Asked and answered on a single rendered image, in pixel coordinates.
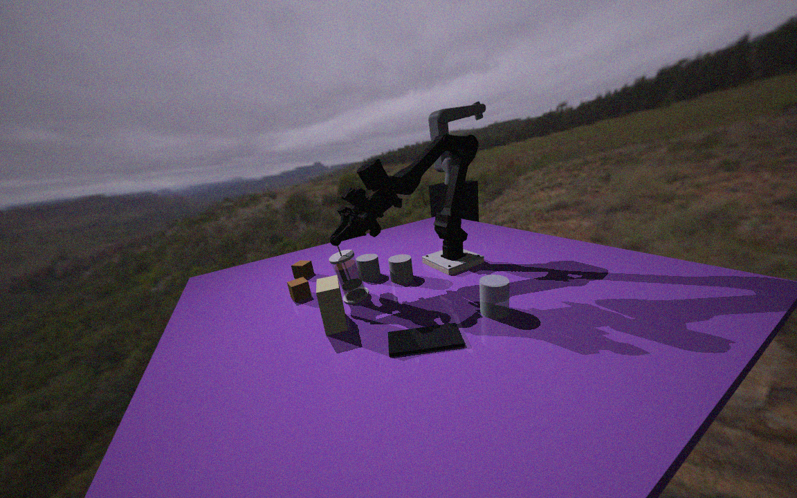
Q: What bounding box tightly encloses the brown cube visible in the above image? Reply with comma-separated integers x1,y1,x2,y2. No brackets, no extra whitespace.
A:
287,277,311,302
291,260,314,279

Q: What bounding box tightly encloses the coffee press with black ball knob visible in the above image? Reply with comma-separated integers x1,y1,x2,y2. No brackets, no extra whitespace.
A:
329,235,369,304

